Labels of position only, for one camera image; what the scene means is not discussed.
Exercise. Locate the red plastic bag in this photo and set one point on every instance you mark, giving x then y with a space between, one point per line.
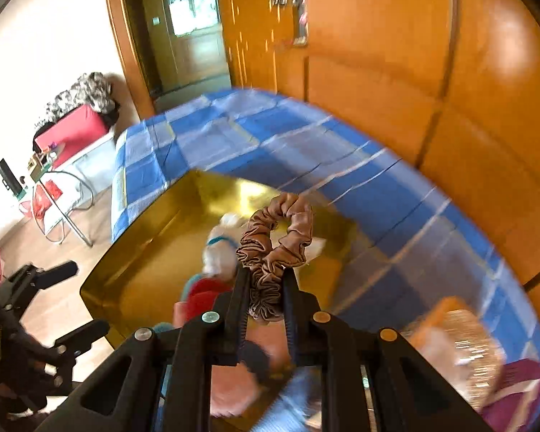
42 202

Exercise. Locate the gold metal tray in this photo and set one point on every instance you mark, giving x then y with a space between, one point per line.
162 243

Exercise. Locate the blue plaid bed sheet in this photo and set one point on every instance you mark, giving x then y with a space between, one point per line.
342 166

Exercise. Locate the wooden wardrobe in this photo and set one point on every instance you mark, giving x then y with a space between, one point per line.
387 54

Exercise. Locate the black rectangular device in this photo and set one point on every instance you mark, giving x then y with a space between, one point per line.
8 175

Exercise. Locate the brown satin scrunchie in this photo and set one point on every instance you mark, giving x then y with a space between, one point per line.
261 243

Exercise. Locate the ornate gold tissue box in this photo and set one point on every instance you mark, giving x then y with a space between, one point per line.
470 346

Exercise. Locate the white plush toy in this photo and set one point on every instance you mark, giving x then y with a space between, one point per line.
218 256

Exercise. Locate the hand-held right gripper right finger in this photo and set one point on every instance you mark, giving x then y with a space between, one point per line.
291 310

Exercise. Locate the red-haired doll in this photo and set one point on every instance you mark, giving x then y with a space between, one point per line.
207 294

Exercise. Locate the camouflage cloth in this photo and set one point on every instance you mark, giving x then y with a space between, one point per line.
81 92

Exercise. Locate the glass side table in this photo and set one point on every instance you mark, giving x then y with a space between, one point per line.
54 175

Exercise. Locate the wooden door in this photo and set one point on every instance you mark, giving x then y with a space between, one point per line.
252 31

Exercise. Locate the red suitcase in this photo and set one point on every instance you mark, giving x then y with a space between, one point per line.
72 132

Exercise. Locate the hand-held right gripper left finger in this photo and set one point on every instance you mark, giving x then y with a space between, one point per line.
237 310

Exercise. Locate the glass panelled door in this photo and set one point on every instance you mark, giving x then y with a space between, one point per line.
193 45

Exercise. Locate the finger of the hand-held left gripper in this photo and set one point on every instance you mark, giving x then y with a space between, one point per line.
86 330
59 272

